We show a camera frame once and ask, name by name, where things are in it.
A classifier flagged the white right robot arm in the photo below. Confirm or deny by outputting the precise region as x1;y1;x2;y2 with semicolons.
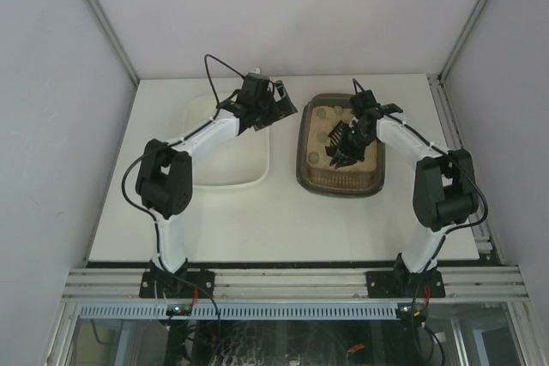
326;86;488;297

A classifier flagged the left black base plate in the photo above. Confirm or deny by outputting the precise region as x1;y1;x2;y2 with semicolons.
139;267;215;299

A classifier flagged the white plastic bin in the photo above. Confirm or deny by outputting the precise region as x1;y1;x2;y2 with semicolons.
176;95;270;189

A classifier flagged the beige pellet litter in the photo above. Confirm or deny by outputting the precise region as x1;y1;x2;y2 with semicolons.
299;102;381;189

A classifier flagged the green clump top left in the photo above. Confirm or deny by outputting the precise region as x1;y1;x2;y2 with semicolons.
316;107;326;119

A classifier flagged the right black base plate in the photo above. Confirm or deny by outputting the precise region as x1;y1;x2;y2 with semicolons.
365;270;446;298

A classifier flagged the aluminium mounting rail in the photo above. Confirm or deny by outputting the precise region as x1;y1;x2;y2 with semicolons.
62;267;528;303

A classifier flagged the green clump near left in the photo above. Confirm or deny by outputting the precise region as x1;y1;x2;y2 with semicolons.
317;133;329;145

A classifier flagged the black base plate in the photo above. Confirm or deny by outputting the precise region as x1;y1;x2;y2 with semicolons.
365;270;446;298
139;267;215;299

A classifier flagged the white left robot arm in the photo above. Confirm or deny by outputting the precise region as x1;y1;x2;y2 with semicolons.
121;72;297;284

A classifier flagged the green clump lower left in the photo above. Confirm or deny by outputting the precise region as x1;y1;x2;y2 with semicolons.
308;152;321;165

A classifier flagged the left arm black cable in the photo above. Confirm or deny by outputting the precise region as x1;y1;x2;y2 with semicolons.
121;53;254;255

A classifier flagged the grey slotted cable duct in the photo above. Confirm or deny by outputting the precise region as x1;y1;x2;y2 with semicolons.
79;303;399;321

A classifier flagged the black slotted litter scoop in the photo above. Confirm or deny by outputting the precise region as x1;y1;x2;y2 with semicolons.
325;121;349;158

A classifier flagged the dark translucent litter box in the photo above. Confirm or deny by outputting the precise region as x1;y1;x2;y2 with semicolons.
294;92;386;199

